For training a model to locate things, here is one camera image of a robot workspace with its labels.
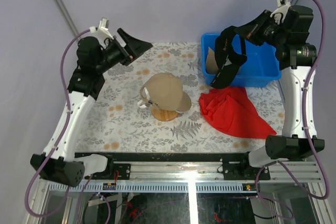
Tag aluminium front rail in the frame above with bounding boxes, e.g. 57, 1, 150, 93
39, 160, 322, 183

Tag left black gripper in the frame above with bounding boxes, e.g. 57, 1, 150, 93
94, 28, 151, 74

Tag wooden hat stand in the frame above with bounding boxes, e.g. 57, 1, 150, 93
151, 107, 179, 122

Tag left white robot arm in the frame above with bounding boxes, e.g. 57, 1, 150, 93
30, 27, 153, 187

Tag red cloth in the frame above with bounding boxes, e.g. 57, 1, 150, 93
199, 87, 277, 139

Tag left aluminium corner post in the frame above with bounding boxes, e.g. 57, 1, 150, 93
53, 0, 79, 36

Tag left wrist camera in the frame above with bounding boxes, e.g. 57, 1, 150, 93
89, 17, 116, 40

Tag tan baseball cap with logo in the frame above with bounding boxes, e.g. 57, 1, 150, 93
142, 73, 192, 113

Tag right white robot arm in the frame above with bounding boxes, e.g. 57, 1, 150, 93
235, 5, 324, 179

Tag black cap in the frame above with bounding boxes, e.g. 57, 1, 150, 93
210, 26, 247, 89

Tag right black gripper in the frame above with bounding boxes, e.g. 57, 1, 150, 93
234, 9, 289, 48

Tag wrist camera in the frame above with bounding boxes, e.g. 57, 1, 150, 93
270, 0, 291, 25
89, 17, 116, 40

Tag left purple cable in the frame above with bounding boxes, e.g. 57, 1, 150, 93
24, 27, 100, 218

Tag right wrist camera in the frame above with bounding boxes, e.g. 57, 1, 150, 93
270, 0, 291, 25

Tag purple cable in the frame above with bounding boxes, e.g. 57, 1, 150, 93
256, 0, 331, 221
24, 27, 100, 218

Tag white baseball cap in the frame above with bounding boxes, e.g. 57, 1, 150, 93
137, 87, 157, 109

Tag blue plastic bin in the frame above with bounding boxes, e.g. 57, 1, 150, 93
201, 33, 281, 88

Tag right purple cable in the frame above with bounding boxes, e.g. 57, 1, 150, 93
256, 0, 331, 221

